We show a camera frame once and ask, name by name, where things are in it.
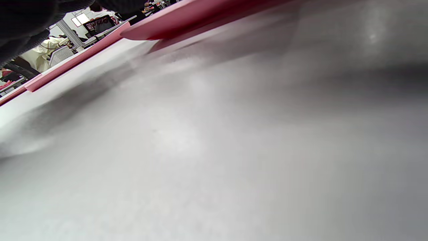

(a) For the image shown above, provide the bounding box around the pink paper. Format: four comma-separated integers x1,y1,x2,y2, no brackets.
24,21,131,93
0,85,27,107
120,0,295,41

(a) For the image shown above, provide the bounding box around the person's right hand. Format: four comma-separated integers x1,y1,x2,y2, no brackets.
0,0,94,66

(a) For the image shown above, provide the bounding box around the grey pillar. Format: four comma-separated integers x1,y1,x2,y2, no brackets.
56,19,85,51

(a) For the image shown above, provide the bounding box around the dark computer monitor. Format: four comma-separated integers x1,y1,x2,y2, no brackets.
83,15,117,38

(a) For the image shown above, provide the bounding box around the grey mesh chair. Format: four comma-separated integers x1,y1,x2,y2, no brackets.
49,45,76,67

